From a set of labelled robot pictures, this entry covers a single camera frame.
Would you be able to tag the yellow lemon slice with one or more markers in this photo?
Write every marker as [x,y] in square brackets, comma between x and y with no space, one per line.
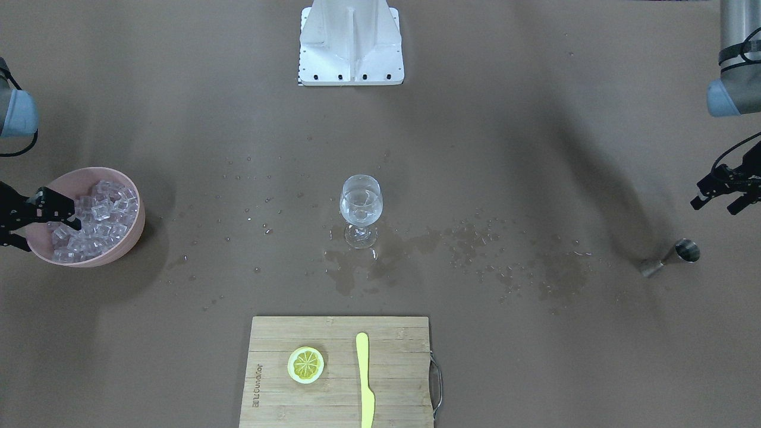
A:
[305,365]

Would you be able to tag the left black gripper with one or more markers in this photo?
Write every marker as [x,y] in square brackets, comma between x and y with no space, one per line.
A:
[726,180]

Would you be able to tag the clear wine glass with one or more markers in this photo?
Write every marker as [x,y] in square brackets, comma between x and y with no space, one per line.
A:
[361,205]

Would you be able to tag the white camera stand base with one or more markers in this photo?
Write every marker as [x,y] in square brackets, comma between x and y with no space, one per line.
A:
[350,43]

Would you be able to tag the pile of clear ice cubes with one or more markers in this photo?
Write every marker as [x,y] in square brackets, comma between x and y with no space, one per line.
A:
[105,211]

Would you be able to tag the pink bowl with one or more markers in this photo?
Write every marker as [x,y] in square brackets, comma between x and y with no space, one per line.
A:
[74,184]

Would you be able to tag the bamboo cutting board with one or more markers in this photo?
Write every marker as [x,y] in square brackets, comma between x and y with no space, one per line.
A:
[399,374]

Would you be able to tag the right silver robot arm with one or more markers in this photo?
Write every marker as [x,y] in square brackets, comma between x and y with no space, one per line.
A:
[20,118]

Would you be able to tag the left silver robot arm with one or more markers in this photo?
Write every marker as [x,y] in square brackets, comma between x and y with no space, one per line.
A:
[735,93]

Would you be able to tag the yellow plastic knife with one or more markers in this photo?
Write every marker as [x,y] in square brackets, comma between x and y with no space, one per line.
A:
[367,397]

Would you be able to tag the steel jigger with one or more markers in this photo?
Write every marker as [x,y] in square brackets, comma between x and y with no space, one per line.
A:
[683,251]

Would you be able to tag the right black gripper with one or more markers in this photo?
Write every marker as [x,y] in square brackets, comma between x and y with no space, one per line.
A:
[13,215]

